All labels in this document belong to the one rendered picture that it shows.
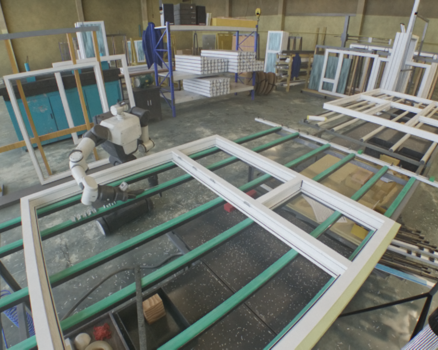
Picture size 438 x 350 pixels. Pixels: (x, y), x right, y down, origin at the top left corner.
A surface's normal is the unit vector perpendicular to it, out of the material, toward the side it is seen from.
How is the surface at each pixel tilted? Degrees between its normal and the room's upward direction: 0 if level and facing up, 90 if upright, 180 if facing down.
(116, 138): 90
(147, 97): 90
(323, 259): 90
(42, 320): 0
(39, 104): 90
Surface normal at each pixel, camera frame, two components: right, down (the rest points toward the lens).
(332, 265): -0.78, 0.32
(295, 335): 0.00, -0.86
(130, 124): 0.66, -0.33
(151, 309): 0.64, 0.40
